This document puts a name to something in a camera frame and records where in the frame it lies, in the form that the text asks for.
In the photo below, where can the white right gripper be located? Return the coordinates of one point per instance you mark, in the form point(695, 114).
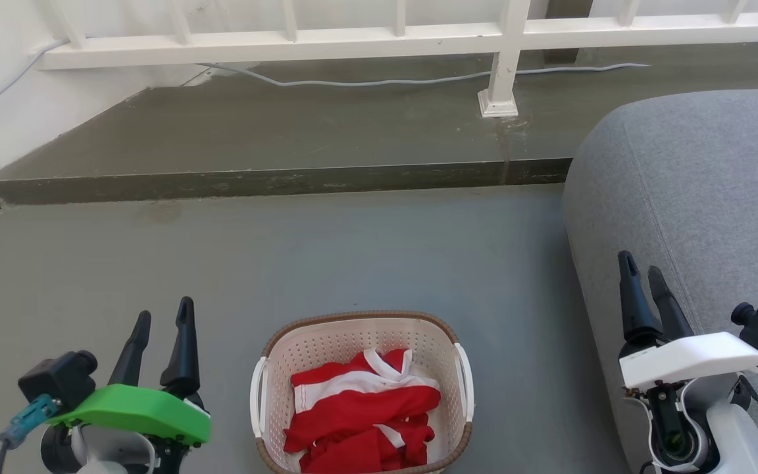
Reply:
point(688, 359)

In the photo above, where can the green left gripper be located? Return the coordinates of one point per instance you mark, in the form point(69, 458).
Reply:
point(135, 411)

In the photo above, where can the red and white garment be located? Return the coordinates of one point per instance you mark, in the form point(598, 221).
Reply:
point(359, 415)

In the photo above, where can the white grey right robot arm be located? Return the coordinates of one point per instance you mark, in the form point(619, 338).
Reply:
point(701, 428)

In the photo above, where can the grey fabric sofa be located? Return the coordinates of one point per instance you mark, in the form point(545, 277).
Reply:
point(701, 191)

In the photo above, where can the cream perforated laundry basket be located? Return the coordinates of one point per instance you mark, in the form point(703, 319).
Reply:
point(353, 339)

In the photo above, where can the white railing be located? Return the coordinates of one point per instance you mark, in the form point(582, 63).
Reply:
point(366, 41)

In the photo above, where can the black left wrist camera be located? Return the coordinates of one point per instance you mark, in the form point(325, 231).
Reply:
point(60, 382)

